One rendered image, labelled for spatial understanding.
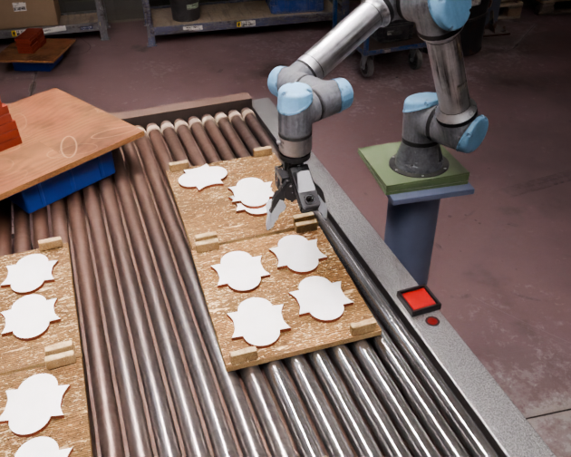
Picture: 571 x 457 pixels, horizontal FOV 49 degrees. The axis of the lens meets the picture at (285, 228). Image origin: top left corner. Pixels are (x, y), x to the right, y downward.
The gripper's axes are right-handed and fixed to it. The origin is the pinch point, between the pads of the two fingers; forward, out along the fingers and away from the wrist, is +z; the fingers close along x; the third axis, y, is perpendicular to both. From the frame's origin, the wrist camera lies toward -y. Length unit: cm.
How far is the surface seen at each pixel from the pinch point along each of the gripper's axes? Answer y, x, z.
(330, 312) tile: -22.8, -0.3, 8.0
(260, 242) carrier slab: 8.1, 7.6, 9.1
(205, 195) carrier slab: 34.7, 17.0, 9.0
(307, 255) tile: -1.8, -2.0, 8.0
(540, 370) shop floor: 12, -105, 103
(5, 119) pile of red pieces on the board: 63, 68, -10
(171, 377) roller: -28.0, 36.6, 11.0
